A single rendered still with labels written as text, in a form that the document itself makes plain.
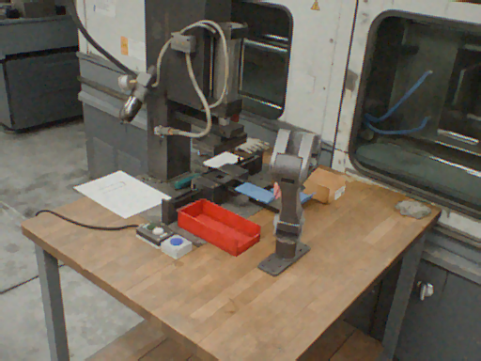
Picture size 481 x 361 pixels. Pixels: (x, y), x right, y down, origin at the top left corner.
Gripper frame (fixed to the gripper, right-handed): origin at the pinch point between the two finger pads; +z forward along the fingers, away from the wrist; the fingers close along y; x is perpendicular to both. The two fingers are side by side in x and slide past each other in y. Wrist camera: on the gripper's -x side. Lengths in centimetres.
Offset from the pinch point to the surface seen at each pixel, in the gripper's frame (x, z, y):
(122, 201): 24, 33, 35
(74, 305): 6, 140, 41
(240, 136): -5.4, -1.8, 24.5
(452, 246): -56, -3, -54
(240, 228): 12.3, 9.9, -0.7
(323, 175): -36.0, 4.0, -1.5
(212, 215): 11.9, 16.2, 9.7
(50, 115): -128, 230, 230
